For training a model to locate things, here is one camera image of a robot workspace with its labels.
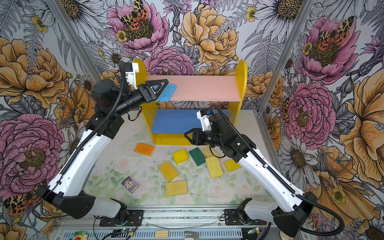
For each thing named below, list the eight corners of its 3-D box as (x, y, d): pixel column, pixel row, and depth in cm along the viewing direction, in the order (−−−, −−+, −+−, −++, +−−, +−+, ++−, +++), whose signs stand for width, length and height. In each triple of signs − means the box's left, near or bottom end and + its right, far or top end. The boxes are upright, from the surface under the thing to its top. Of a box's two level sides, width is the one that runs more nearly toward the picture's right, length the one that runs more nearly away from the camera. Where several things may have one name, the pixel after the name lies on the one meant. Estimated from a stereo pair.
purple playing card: (121, 184, 87) (119, 183, 85) (129, 176, 90) (128, 174, 88) (131, 194, 84) (130, 192, 82) (139, 185, 87) (138, 184, 85)
